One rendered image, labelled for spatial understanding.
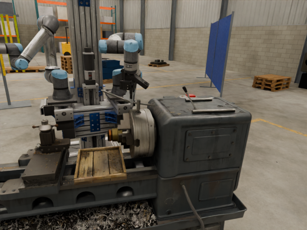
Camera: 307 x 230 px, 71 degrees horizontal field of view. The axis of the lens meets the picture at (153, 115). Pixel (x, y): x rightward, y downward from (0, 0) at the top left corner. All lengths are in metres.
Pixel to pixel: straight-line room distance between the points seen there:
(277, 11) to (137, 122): 11.57
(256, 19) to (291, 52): 2.56
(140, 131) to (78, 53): 1.07
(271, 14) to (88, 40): 11.20
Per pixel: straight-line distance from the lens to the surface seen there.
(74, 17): 2.06
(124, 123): 1.39
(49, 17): 1.91
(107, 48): 1.27
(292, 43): 11.86
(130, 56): 1.17
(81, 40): 2.07
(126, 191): 1.50
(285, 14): 12.27
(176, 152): 1.29
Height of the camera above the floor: 1.67
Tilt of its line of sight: 20 degrees down
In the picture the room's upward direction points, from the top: 2 degrees clockwise
